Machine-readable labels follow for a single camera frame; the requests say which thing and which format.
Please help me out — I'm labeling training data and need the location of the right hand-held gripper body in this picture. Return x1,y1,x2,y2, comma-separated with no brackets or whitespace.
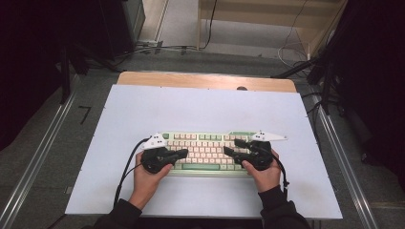
237,130,288,172

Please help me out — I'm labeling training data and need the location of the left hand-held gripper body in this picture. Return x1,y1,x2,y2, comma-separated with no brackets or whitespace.
140,132,175,175

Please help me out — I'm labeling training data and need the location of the green and pink keyboard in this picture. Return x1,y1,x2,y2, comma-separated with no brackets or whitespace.
160,130,260,177

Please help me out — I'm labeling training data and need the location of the person's right hand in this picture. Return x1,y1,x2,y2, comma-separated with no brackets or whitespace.
242,149,282,194

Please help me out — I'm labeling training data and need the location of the person's left hand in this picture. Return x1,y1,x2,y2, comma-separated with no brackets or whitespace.
128,152,175,211

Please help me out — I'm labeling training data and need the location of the white table board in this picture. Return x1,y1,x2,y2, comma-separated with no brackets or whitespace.
64,83,344,220

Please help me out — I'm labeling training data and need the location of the wooden table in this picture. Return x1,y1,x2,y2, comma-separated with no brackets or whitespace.
116,71,298,94

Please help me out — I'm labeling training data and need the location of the black metal stand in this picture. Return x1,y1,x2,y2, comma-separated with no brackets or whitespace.
59,44,74,105
270,56,339,116

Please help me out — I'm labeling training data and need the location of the white power strip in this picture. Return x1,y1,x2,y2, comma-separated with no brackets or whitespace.
137,39,160,48

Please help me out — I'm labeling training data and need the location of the light wooden shelf unit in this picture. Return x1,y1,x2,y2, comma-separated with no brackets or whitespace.
196,0,349,59

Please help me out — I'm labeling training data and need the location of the black cabinet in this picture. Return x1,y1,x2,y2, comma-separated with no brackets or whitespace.
97,0,147,62

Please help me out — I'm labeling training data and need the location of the dark curtain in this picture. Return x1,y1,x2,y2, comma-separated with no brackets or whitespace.
330,0,405,192
0,0,107,151

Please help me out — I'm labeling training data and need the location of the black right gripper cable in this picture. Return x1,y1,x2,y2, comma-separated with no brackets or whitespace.
270,152,291,200

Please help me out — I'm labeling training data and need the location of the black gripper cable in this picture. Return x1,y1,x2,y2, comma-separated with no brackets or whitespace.
113,136,151,210
270,152,291,200

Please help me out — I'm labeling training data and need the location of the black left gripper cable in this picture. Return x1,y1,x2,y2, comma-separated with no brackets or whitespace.
113,136,151,210

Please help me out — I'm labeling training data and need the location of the aluminium floor rail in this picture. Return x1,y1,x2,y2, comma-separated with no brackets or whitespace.
0,91,78,229
309,94,380,229

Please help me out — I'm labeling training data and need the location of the white floor cable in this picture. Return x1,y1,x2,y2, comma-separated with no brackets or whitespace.
277,0,311,70

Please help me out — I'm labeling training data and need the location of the black hanging cable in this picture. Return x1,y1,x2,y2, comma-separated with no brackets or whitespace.
198,0,220,51

